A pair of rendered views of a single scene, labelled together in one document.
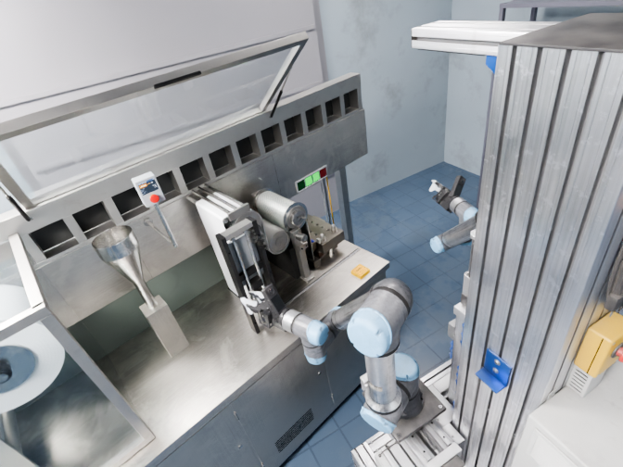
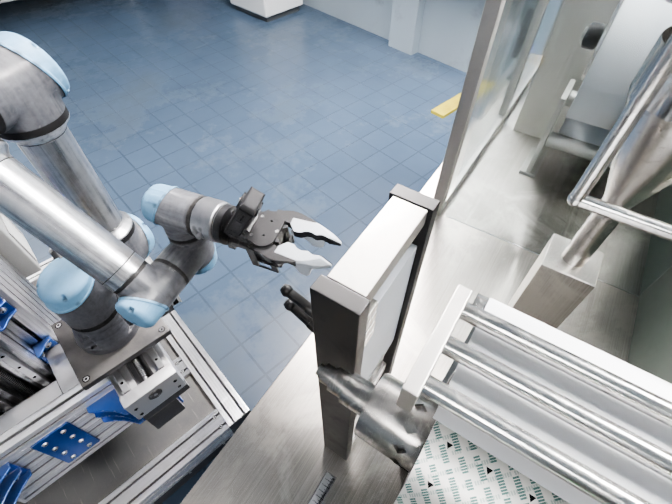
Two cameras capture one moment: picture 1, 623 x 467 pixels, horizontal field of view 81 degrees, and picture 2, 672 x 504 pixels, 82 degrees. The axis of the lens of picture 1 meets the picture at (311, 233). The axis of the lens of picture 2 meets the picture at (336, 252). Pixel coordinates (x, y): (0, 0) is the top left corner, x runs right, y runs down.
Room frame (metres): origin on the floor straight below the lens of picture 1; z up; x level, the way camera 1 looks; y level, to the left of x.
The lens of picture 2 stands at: (1.40, 0.16, 1.71)
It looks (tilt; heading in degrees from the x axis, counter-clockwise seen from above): 51 degrees down; 159
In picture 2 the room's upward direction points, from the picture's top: straight up
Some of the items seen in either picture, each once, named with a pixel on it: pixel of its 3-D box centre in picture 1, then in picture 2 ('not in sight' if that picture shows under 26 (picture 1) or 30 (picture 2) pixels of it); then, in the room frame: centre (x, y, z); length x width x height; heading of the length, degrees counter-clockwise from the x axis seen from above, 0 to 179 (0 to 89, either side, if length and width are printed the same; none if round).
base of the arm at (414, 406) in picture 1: (402, 392); (100, 317); (0.74, -0.22, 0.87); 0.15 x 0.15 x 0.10
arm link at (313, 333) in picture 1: (310, 330); (178, 210); (0.82, 0.07, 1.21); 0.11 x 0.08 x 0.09; 47
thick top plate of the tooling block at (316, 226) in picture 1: (309, 229); not in sight; (1.72, 0.01, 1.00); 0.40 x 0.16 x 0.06; 36
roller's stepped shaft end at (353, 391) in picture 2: not in sight; (344, 385); (1.27, 0.21, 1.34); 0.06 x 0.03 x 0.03; 36
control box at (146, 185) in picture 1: (149, 190); not in sight; (1.18, 0.52, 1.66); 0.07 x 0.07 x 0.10; 31
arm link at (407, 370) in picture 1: (400, 375); (78, 289); (0.74, -0.21, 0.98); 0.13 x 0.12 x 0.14; 137
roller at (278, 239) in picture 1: (264, 233); not in sight; (1.51, 0.23, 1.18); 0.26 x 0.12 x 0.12; 36
